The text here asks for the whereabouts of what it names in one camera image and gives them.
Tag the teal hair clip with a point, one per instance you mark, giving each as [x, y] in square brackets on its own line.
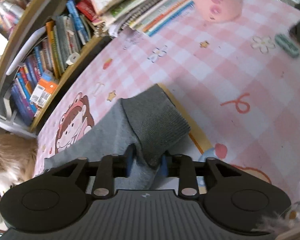
[287, 45]

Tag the fluffy orange white cat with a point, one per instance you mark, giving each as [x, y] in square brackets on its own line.
[18, 157]

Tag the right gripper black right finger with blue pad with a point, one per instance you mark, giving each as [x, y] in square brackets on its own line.
[181, 167]

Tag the white orange box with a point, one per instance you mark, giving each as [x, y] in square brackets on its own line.
[43, 98]
[43, 84]

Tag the white power adapter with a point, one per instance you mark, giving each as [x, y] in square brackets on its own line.
[72, 58]

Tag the white foam tube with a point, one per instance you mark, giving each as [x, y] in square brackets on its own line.
[25, 49]

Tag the white orange box upper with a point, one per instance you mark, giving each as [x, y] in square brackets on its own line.
[43, 84]

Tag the red book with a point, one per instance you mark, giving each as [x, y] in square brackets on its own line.
[87, 9]

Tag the pink checkered table mat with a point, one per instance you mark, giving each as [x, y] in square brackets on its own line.
[238, 89]

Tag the white orange box lower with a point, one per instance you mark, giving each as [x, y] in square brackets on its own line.
[43, 98]

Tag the wooden bookshelf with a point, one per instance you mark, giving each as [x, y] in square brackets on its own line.
[19, 19]

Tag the stack of flat magazines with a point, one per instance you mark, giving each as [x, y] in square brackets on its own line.
[65, 35]

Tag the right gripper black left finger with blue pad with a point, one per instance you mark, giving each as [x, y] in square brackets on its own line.
[109, 168]

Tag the row of leaning blue books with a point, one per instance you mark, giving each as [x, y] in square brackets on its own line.
[29, 72]

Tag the grey sweatshirt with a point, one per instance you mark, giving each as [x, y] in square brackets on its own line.
[149, 121]

